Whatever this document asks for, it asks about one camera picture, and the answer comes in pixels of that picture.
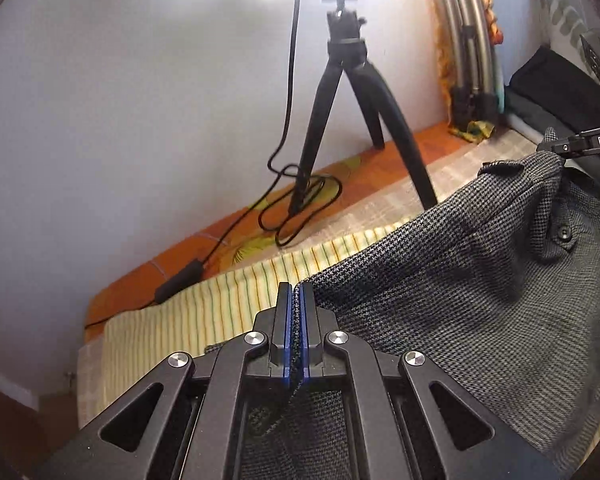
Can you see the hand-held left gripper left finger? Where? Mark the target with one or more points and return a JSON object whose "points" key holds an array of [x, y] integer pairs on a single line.
{"points": [[285, 321]]}

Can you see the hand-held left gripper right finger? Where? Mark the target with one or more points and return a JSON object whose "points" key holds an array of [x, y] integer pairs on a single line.
{"points": [[305, 321]]}

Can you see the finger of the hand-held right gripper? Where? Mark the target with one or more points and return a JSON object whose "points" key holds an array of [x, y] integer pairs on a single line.
{"points": [[587, 142]]}

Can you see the grey houndstooth pants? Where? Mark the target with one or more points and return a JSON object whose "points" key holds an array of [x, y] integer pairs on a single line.
{"points": [[455, 270]]}

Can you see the white leaf print pillow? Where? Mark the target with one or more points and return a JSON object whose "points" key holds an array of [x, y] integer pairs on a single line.
{"points": [[560, 15]]}

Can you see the stack of dark folded clothes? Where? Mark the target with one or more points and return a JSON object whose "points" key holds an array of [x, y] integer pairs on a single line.
{"points": [[545, 85]]}

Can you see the yellow striped blanket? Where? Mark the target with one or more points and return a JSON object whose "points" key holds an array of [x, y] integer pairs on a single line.
{"points": [[180, 320]]}

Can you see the orange patterned bed sheet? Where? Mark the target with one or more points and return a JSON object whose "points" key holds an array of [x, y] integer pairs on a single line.
{"points": [[380, 165]]}

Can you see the black tripod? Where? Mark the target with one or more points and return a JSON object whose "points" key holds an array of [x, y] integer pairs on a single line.
{"points": [[331, 90]]}

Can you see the folded metal tube frame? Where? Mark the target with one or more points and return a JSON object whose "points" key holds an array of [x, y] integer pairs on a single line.
{"points": [[472, 35]]}

